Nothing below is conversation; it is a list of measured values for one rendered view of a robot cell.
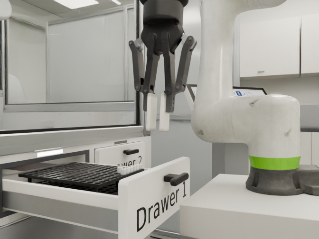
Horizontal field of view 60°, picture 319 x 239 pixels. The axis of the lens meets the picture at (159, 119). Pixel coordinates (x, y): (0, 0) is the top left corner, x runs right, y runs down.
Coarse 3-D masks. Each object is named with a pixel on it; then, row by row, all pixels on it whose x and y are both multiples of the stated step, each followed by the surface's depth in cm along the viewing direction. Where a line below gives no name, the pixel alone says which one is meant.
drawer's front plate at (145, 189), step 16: (176, 160) 63; (144, 176) 47; (160, 176) 53; (128, 192) 43; (144, 192) 47; (160, 192) 53; (128, 208) 43; (160, 208) 53; (176, 208) 61; (128, 224) 43; (160, 224) 53
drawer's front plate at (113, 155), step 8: (128, 144) 99; (136, 144) 104; (144, 144) 110; (96, 152) 84; (104, 152) 86; (112, 152) 90; (120, 152) 94; (144, 152) 110; (96, 160) 84; (104, 160) 86; (112, 160) 90; (120, 160) 94; (128, 160) 99; (136, 160) 104; (144, 160) 110
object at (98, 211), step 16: (16, 176) 65; (16, 192) 56; (32, 192) 54; (48, 192) 52; (64, 192) 51; (80, 192) 49; (16, 208) 56; (32, 208) 54; (48, 208) 52; (64, 208) 50; (80, 208) 49; (96, 208) 47; (112, 208) 46; (80, 224) 49; (96, 224) 47; (112, 224) 46
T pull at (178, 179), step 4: (164, 176) 54; (168, 176) 54; (172, 176) 54; (176, 176) 53; (180, 176) 53; (184, 176) 55; (188, 176) 57; (164, 180) 54; (168, 180) 54; (172, 180) 51; (176, 180) 51; (180, 180) 53; (184, 180) 55; (172, 184) 51; (176, 184) 51
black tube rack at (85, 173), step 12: (48, 168) 68; (60, 168) 68; (72, 168) 68; (84, 168) 68; (96, 168) 68; (108, 168) 69; (48, 180) 57; (60, 180) 56; (72, 180) 55; (84, 180) 55; (96, 180) 56; (96, 192) 54; (108, 192) 57
